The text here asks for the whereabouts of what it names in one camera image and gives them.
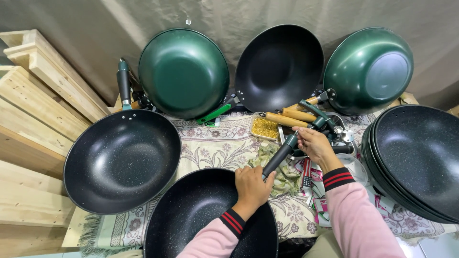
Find wooden pan handle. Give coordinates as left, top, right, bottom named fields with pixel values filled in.
left=259, top=112, right=311, bottom=129
left=275, top=107, right=318, bottom=123

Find stack of wooden planks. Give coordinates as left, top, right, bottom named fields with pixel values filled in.
left=0, top=29, right=112, bottom=258

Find heap of pan handles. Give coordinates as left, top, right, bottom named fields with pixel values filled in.
left=130, top=71, right=160, bottom=112

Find crumpled green patterned cloth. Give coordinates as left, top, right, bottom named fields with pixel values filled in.
left=247, top=143, right=302, bottom=198

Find stack of black speckled woks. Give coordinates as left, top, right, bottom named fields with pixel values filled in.
left=360, top=105, right=459, bottom=224

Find green and black pan handle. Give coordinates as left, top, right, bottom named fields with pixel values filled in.
left=299, top=100, right=338, bottom=130

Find person's right hand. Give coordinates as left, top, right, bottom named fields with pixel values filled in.
left=292, top=126, right=345, bottom=174

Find plastic box of gold screws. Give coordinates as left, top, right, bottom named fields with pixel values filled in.
left=250, top=114, right=280, bottom=141

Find green wok with wooden handle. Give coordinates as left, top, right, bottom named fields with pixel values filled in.
left=287, top=27, right=415, bottom=116

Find black pan handle green ends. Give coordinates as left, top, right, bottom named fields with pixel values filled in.
left=262, top=133, right=300, bottom=180

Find black speckled wok with handle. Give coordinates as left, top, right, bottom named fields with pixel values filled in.
left=63, top=58, right=182, bottom=215

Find black speckled wok without handle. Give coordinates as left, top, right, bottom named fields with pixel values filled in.
left=143, top=168, right=279, bottom=258

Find person's left hand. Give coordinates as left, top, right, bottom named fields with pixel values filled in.
left=233, top=166, right=277, bottom=220

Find pile of paper labels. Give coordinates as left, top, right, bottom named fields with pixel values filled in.
left=293, top=158, right=396, bottom=228

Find clear plastic lid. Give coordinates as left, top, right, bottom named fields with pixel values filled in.
left=335, top=153, right=368, bottom=187

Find beige fabric backdrop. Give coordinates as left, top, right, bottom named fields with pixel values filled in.
left=0, top=0, right=459, bottom=112

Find floral patterned rug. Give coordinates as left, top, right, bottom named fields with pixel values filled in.
left=79, top=112, right=459, bottom=257

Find metal tray of parts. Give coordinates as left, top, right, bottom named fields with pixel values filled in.
left=278, top=112, right=358, bottom=160

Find person's khaki trousers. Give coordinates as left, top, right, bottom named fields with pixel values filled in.
left=301, top=229, right=346, bottom=258

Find plain black wok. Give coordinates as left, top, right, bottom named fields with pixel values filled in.
left=235, top=24, right=325, bottom=113

